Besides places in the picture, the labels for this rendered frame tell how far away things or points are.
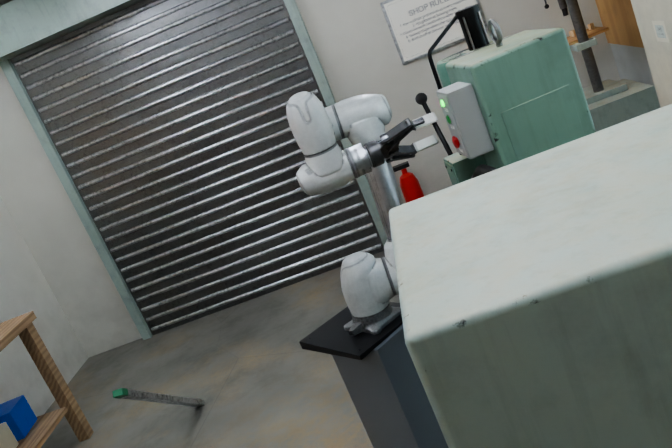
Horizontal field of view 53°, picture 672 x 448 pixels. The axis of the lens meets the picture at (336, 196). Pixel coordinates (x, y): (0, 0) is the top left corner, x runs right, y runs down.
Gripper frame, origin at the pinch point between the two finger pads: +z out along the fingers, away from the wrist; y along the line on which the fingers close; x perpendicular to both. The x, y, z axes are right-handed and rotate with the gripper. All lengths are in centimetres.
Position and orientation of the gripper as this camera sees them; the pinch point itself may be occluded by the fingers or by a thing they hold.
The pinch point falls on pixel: (432, 129)
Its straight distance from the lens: 197.9
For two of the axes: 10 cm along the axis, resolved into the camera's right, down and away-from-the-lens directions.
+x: -3.6, -8.4, 4.1
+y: -1.5, -3.8, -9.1
